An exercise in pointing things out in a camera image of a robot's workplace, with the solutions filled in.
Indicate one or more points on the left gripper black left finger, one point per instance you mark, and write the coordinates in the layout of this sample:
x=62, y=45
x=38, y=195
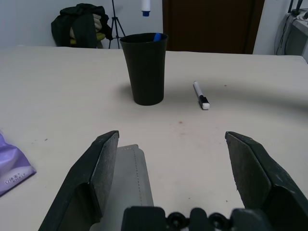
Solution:
x=79, y=187

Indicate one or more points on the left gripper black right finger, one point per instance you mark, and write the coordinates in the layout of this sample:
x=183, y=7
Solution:
x=264, y=178

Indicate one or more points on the grey glasses case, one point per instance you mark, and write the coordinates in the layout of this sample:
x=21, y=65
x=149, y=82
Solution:
x=132, y=178

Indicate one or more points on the white marker with black cap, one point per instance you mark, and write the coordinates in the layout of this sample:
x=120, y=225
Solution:
x=201, y=96

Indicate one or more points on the purple tissue pack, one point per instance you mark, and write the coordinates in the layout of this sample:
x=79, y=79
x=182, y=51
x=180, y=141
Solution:
x=12, y=168

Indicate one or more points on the black plastic cup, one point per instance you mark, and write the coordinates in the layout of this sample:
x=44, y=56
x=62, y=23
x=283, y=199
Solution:
x=146, y=72

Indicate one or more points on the grey desk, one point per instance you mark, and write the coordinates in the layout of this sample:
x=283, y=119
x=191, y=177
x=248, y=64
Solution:
x=298, y=36

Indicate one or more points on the yellow-green stool cushion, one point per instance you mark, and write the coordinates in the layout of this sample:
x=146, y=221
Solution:
x=101, y=36

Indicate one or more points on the black jacket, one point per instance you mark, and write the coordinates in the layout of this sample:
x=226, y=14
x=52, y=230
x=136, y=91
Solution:
x=79, y=26

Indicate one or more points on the dark brown door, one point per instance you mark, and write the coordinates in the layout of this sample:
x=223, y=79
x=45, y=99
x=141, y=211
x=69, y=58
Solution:
x=211, y=24

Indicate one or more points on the beige garment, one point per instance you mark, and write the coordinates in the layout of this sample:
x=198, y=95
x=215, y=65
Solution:
x=97, y=22

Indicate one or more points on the black tripod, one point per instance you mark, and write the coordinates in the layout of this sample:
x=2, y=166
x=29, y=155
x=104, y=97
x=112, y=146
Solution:
x=116, y=24

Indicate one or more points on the blue marker pen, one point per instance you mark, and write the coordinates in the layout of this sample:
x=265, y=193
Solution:
x=157, y=37

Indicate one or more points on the hanging white blue-capped marker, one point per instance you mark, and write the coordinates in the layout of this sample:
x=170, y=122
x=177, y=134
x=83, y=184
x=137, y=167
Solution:
x=146, y=8

